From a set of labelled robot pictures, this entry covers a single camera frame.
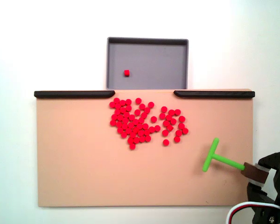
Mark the small red cube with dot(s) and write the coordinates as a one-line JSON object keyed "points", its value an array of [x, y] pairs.
{"points": [[127, 73]]}

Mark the grey rectangular tray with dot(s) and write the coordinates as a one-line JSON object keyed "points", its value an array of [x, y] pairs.
{"points": [[154, 65]]}

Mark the beige flat work board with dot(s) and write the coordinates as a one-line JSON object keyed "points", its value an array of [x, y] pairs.
{"points": [[84, 163]]}

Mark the black edge rail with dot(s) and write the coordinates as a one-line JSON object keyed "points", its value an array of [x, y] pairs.
{"points": [[74, 94], [214, 94]]}

